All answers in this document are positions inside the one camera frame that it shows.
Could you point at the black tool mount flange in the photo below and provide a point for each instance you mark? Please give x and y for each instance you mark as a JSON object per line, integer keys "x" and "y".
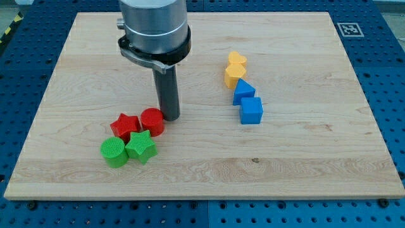
{"x": 158, "y": 62}

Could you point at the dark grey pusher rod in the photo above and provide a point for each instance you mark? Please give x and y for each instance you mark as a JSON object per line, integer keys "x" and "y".
{"x": 167, "y": 93}

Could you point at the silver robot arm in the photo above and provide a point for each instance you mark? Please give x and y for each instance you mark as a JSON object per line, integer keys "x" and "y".
{"x": 157, "y": 36}

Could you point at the wooden board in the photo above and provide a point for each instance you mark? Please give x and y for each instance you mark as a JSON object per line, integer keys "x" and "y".
{"x": 317, "y": 140}

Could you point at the black board stop bolt left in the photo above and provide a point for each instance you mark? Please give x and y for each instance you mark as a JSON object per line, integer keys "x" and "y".
{"x": 31, "y": 205}

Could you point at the black board stop bolt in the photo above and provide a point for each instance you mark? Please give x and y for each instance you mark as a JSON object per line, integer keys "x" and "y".
{"x": 31, "y": 205}
{"x": 383, "y": 203}

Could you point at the black board stop bolt right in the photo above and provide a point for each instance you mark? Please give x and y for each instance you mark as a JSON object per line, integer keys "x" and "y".
{"x": 383, "y": 203}

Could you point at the red cylinder block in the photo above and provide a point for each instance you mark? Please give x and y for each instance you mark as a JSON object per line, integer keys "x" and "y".
{"x": 152, "y": 120}

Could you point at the red star block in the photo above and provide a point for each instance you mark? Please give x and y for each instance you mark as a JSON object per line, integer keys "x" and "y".
{"x": 124, "y": 126}

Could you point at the green star block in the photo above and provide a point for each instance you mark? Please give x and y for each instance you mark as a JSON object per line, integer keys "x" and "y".
{"x": 141, "y": 146}

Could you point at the yellow pentagon block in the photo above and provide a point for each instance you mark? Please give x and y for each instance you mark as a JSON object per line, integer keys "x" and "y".
{"x": 233, "y": 73}

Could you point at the yellow heart block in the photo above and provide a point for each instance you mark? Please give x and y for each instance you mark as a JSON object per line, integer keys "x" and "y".
{"x": 235, "y": 58}

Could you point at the blue triangle block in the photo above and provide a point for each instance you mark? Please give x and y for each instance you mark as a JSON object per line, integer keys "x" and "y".
{"x": 242, "y": 90}

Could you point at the green cylinder block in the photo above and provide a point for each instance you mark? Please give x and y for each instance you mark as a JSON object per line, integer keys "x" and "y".
{"x": 113, "y": 152}

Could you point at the blue cube block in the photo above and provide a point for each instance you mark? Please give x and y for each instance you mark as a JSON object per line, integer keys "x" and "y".
{"x": 251, "y": 110}

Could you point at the white fiducial marker tag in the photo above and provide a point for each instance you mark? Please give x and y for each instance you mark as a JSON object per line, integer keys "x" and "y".
{"x": 350, "y": 29}

